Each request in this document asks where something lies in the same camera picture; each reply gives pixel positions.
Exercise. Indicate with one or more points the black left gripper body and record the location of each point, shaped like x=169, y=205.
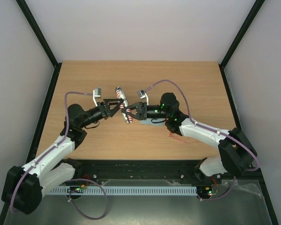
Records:
x=101, y=106

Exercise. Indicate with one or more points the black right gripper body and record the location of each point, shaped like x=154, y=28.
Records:
x=142, y=111

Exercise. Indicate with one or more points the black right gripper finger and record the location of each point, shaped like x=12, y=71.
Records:
x=131, y=107
x=127, y=118

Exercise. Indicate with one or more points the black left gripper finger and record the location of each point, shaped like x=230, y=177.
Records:
x=114, y=108
x=116, y=101

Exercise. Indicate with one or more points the light blue cleaning cloth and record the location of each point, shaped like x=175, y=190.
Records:
x=153, y=122

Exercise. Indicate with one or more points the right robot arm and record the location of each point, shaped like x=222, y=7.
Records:
x=236, y=154

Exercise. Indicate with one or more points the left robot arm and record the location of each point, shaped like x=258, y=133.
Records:
x=25, y=186

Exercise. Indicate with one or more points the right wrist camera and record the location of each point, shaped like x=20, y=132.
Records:
x=143, y=95

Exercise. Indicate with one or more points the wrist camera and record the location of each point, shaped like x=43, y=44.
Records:
x=143, y=95
x=96, y=95

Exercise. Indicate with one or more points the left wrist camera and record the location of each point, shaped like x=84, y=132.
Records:
x=96, y=95

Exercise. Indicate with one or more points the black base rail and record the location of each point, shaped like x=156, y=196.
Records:
x=182, y=171

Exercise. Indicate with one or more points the white slotted cable duct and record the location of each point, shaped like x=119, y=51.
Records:
x=126, y=191

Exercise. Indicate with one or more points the black enclosure frame post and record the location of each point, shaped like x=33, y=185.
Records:
x=22, y=4

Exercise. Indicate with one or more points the metal base plate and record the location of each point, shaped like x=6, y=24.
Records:
x=244, y=205

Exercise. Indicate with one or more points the right black frame post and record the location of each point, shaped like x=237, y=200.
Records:
x=241, y=32

